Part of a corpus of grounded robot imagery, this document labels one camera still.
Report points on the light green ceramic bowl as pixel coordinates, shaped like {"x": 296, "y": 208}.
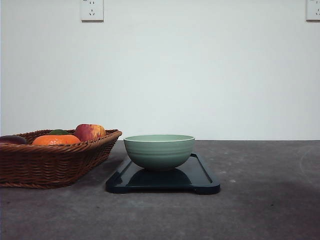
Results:
{"x": 159, "y": 151}

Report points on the brown wicker basket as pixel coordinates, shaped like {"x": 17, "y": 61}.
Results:
{"x": 54, "y": 158}

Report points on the dark teal rectangular tray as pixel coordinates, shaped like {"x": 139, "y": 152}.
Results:
{"x": 131, "y": 176}

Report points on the red yellow apple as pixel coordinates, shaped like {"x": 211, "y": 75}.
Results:
{"x": 89, "y": 132}

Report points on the dark green fruit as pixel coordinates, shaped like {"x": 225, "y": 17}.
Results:
{"x": 58, "y": 132}

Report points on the orange tangerine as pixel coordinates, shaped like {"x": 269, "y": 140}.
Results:
{"x": 56, "y": 140}

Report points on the dark purple fruit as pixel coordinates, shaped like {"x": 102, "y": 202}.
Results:
{"x": 13, "y": 139}

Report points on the white wall socket left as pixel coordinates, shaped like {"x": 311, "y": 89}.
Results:
{"x": 92, "y": 11}

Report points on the white wall socket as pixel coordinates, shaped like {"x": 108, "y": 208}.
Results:
{"x": 312, "y": 11}
{"x": 92, "y": 11}

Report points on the white wall socket right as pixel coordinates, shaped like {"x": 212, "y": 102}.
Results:
{"x": 312, "y": 11}

